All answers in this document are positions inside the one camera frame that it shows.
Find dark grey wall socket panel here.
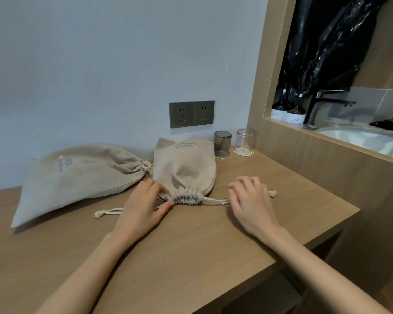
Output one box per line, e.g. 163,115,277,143
169,100,215,129

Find person's left hand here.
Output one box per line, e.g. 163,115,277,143
108,179,176,248

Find person's left forearm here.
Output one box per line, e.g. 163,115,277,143
36,232,135,314

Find clear glass cup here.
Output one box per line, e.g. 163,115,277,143
234,128,256,157

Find grey vanity unit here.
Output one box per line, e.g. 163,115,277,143
303,86,393,160

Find pile of dark toiletry packets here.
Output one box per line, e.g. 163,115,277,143
368,116,393,133

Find person's right forearm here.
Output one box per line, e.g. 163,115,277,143
262,225,392,314

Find dark faucet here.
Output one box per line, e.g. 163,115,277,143
303,89,357,126

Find black plastic bag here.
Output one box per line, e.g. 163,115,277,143
280,0,393,99

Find white basin sink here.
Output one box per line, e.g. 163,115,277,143
316,126,393,160

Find beige drawstring bag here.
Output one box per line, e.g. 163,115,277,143
10,143,153,229
95,137,277,219

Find grey smoked glass cup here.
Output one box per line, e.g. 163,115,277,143
213,130,232,159

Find person's right hand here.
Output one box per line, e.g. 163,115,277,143
228,175,281,246

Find wooden niche frame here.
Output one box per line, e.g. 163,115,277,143
247,0,393,285

